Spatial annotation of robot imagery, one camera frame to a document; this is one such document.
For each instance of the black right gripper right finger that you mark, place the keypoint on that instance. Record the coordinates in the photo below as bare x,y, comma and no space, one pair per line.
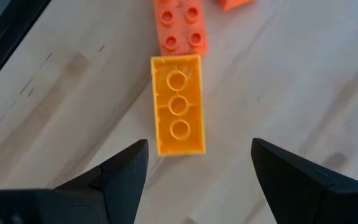
306,199

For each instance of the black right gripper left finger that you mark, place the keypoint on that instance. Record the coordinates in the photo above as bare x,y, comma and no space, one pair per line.
117,186

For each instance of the yellow-orange toy brick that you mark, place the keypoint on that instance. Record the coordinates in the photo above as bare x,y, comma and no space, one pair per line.
179,105

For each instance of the orange-red toy brick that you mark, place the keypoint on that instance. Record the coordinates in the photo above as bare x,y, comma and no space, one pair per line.
232,3
180,28

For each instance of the black aluminium table frame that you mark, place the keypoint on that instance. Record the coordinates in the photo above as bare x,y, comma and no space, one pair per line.
11,31

